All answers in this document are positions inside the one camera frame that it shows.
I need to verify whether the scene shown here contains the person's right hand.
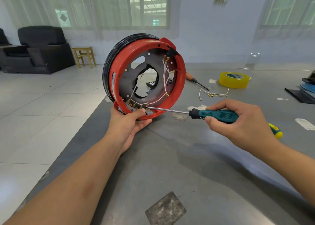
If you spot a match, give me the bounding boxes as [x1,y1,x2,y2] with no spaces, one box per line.
[204,99,282,156]

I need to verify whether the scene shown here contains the person's left hand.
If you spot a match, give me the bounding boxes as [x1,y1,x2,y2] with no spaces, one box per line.
[106,105,153,154]

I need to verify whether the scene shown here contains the green yellow handle screwdriver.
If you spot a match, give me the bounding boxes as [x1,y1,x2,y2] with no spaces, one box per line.
[268,123,284,139]

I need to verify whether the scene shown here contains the teal handle screwdriver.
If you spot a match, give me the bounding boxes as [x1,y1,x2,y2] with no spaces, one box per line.
[148,106,239,124]

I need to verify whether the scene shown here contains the red round appliance base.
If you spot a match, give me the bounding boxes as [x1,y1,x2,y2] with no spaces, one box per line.
[102,33,187,121]

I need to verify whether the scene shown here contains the person's left forearm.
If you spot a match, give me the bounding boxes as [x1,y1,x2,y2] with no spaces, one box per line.
[5,136,124,225]

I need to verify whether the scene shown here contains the black round appliance part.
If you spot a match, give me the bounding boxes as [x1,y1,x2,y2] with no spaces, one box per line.
[302,71,315,85]

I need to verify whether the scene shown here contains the yellow tape roll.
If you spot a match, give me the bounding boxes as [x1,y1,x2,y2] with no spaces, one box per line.
[219,72,252,89]

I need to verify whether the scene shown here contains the narrow white tape strip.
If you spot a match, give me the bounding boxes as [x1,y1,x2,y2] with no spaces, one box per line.
[295,118,315,131]

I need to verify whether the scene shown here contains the black flat plate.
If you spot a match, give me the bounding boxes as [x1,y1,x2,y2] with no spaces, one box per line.
[285,87,315,104]

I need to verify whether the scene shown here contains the small wooden stool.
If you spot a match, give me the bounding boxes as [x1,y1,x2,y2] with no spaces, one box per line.
[72,46,96,69]

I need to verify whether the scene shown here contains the sheer white curtain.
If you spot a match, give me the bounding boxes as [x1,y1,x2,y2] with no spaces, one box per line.
[0,0,182,41]
[253,0,315,41]

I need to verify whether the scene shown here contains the black armchair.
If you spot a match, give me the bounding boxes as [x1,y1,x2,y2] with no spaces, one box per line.
[0,26,75,75]

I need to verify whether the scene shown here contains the large barred window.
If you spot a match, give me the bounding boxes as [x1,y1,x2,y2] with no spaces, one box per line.
[261,0,315,27]
[54,0,170,28]

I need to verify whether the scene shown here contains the black sofa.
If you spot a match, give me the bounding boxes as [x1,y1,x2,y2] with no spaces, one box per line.
[0,28,11,46]

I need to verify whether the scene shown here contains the blue ring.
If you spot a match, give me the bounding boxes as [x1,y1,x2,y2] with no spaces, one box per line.
[299,82,315,97]

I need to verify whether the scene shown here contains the orange handle screwdriver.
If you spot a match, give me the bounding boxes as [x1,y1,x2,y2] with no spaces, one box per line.
[185,72,210,91]

